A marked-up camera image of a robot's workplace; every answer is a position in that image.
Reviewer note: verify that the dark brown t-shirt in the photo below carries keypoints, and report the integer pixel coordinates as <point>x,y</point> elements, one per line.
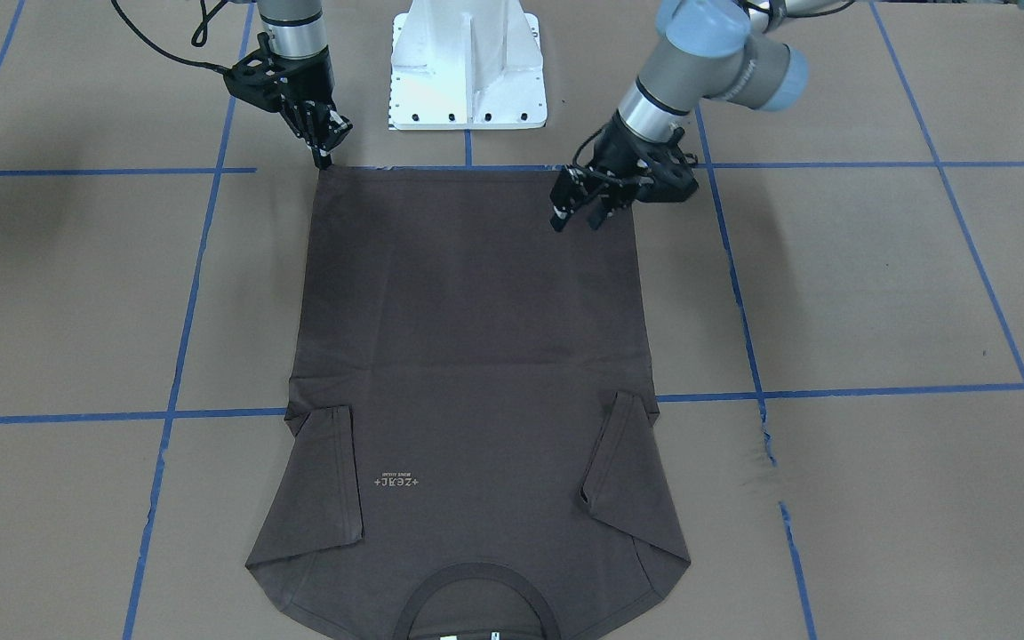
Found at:
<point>473,411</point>

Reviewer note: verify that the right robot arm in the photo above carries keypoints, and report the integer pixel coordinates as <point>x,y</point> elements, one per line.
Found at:
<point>292,29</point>

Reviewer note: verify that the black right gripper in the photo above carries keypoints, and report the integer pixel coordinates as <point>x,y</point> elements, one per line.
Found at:
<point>310,83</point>

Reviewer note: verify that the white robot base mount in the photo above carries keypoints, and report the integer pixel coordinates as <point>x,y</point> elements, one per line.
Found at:
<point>466,65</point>

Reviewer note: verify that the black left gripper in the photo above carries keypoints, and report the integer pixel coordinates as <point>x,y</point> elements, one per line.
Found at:
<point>622,149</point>

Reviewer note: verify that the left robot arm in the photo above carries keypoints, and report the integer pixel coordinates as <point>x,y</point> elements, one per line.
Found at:
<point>716,50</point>

